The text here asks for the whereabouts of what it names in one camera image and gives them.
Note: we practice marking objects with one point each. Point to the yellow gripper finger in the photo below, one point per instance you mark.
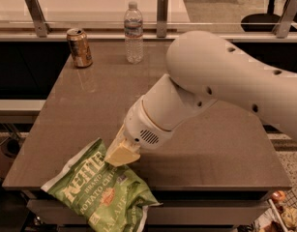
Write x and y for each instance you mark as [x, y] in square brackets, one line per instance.
[118, 138]
[122, 152]

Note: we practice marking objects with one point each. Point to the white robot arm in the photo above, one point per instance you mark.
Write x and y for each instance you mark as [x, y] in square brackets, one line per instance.
[202, 69]

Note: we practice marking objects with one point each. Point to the green jalapeno chip bag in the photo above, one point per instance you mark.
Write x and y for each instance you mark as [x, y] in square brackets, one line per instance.
[111, 199]

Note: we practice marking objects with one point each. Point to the glass railing panel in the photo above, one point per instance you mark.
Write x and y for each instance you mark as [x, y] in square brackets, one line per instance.
[210, 15]

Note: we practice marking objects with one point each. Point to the wire basket with snacks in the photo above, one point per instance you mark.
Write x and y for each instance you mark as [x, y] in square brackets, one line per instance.
[281, 216]

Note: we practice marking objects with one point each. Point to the black office chair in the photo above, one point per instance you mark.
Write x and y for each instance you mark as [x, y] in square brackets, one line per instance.
[263, 22]

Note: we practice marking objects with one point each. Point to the left metal railing bracket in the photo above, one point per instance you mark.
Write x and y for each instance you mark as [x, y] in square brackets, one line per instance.
[41, 27]

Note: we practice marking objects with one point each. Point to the gold soda can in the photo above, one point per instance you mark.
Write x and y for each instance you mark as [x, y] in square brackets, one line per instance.
[79, 47]

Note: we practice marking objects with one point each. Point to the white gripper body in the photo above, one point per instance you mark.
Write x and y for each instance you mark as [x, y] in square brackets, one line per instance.
[142, 125]

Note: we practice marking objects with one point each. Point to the right metal railing bracket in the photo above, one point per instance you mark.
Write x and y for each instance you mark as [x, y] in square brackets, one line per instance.
[282, 27]

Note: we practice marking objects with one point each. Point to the clear plastic water bottle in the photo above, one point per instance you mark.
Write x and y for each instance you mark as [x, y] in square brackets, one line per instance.
[133, 29]

